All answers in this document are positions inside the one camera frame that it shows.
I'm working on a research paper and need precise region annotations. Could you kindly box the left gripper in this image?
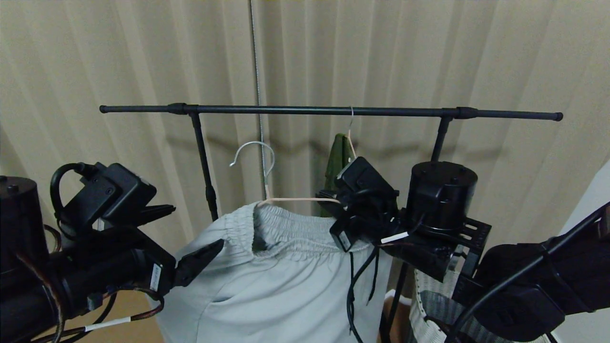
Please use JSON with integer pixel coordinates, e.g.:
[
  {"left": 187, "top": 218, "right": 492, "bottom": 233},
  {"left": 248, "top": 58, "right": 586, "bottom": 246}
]
[{"left": 62, "top": 204, "right": 225, "bottom": 318}]

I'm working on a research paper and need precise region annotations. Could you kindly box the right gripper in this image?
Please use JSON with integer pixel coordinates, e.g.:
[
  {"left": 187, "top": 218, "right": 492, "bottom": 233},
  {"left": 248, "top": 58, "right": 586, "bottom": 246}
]
[{"left": 330, "top": 213, "right": 407, "bottom": 253}]

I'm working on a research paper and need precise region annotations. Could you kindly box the green long-sleeved shirt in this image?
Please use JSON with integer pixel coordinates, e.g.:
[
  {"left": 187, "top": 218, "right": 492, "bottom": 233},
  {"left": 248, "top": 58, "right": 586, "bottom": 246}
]
[{"left": 324, "top": 133, "right": 356, "bottom": 218}]

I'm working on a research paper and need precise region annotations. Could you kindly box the pink clothes hanger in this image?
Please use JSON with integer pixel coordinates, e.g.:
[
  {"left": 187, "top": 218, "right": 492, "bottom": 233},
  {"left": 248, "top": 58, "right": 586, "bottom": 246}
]
[
  {"left": 229, "top": 141, "right": 345, "bottom": 209},
  {"left": 346, "top": 106, "right": 358, "bottom": 160}
]

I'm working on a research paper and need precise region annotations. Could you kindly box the pale grey garment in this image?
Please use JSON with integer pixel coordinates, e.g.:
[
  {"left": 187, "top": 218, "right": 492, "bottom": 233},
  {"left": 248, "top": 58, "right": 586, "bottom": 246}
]
[{"left": 155, "top": 201, "right": 395, "bottom": 343}]

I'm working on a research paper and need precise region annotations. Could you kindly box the white laundry basket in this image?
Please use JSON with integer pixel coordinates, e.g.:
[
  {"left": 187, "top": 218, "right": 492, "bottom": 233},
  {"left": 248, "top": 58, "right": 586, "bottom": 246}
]
[{"left": 409, "top": 269, "right": 558, "bottom": 343}]

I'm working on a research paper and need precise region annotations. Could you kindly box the black clothes rack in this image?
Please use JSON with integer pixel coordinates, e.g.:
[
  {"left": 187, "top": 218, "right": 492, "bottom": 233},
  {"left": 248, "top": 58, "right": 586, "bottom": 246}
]
[{"left": 99, "top": 102, "right": 564, "bottom": 343}]

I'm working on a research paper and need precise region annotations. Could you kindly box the metal curtain wand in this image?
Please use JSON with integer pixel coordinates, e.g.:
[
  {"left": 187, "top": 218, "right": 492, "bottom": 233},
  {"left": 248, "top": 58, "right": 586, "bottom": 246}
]
[{"left": 249, "top": 0, "right": 271, "bottom": 201}]

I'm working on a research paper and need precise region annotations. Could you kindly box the beige curtain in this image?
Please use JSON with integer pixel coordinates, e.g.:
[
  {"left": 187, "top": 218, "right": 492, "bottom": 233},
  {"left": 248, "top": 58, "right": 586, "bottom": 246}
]
[{"left": 0, "top": 0, "right": 610, "bottom": 267}]

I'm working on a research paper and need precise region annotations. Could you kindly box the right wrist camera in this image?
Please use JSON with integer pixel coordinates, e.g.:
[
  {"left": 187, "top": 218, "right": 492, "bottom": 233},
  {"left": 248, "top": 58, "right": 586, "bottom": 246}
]
[{"left": 336, "top": 156, "right": 400, "bottom": 222}]

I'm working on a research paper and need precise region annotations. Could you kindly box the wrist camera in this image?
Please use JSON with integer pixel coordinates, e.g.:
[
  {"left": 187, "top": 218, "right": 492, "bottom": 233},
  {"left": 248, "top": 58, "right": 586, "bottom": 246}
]
[
  {"left": 336, "top": 156, "right": 400, "bottom": 222},
  {"left": 60, "top": 162, "right": 158, "bottom": 239}
]

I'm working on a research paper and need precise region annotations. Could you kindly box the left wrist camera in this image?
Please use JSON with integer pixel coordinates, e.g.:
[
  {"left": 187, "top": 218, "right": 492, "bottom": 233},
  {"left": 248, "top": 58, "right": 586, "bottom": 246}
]
[{"left": 60, "top": 162, "right": 158, "bottom": 239}]

